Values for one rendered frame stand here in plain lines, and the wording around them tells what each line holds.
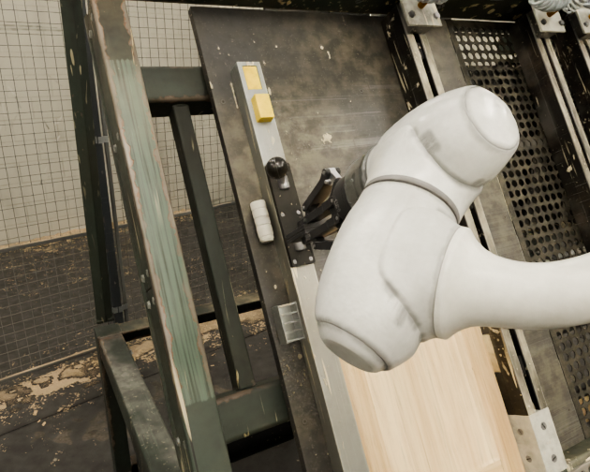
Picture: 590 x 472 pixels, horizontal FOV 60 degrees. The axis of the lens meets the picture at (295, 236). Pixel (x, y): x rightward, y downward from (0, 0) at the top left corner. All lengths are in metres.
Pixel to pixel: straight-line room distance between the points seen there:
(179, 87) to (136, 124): 0.19
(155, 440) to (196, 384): 0.62
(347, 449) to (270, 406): 0.16
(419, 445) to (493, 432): 0.19
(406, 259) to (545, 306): 0.11
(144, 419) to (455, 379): 0.84
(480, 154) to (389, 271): 0.14
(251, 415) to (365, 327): 0.57
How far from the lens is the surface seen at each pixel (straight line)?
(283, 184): 0.96
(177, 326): 0.85
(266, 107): 1.01
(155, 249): 0.86
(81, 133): 1.66
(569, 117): 1.59
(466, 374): 1.17
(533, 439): 1.23
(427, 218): 0.46
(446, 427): 1.13
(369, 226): 0.46
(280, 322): 0.93
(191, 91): 1.09
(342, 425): 0.97
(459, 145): 0.50
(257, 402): 0.98
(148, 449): 1.44
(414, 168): 0.50
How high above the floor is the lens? 1.71
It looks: 19 degrees down
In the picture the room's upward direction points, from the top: straight up
